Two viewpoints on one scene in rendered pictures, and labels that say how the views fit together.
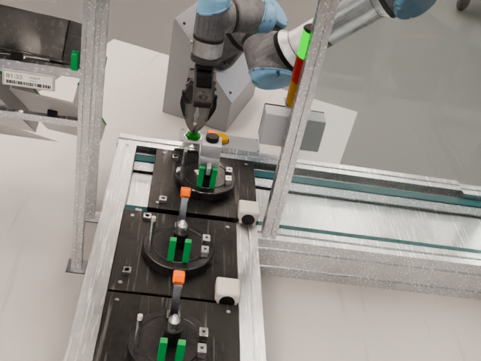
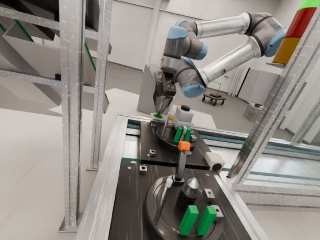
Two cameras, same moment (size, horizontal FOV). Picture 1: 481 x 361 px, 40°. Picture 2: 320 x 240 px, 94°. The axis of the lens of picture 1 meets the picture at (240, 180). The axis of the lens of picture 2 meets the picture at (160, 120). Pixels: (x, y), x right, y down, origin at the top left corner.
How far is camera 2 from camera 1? 102 cm
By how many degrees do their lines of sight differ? 12
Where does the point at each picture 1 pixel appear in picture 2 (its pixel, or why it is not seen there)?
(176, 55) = (145, 83)
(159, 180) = (146, 138)
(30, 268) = (15, 233)
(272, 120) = (265, 78)
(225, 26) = (184, 47)
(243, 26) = (192, 50)
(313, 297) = (270, 229)
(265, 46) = (191, 75)
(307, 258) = (260, 195)
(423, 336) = not seen: outside the picture
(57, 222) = not seen: hidden behind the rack
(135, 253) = (136, 221)
